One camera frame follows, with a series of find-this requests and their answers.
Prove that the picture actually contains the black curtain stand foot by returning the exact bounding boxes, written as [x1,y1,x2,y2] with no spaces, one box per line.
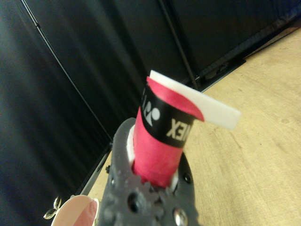
[198,57,247,80]

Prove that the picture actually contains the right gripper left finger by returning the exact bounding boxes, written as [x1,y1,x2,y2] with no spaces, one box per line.
[100,117,165,226]

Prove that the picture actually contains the white scoop with red handle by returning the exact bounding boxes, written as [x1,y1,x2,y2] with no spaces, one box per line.
[131,70,243,189]

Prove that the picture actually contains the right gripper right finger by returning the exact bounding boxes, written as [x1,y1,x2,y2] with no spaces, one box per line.
[161,152,201,226]

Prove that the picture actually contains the white bin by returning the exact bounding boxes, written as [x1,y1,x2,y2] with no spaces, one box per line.
[43,196,99,226]

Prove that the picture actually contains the black curtain stand pole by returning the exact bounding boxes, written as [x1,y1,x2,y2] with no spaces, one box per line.
[20,0,113,143]
[158,0,199,89]

